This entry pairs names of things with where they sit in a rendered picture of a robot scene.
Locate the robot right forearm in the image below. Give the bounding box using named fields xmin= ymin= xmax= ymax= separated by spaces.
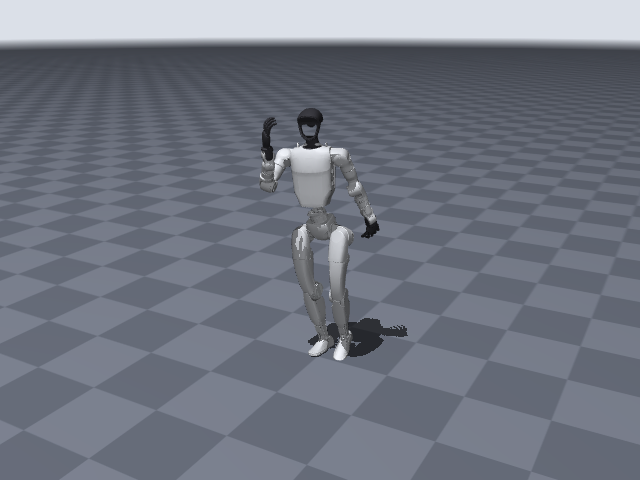
xmin=259 ymin=151 xmax=275 ymax=185

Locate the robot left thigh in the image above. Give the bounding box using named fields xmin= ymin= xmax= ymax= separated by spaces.
xmin=328 ymin=224 xmax=354 ymax=304

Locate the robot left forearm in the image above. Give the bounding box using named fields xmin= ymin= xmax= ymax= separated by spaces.
xmin=354 ymin=182 xmax=377 ymax=225

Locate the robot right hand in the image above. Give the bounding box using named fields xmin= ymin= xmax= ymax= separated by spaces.
xmin=261 ymin=117 xmax=277 ymax=161

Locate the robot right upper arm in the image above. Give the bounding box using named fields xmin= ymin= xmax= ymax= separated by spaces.
xmin=260 ymin=148 xmax=293 ymax=193

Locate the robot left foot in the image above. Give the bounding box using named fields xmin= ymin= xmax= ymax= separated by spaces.
xmin=333 ymin=330 xmax=353 ymax=360

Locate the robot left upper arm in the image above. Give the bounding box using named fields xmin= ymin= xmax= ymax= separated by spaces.
xmin=330 ymin=148 xmax=362 ymax=197

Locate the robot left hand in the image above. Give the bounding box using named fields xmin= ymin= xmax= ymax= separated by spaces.
xmin=361 ymin=214 xmax=380 ymax=239

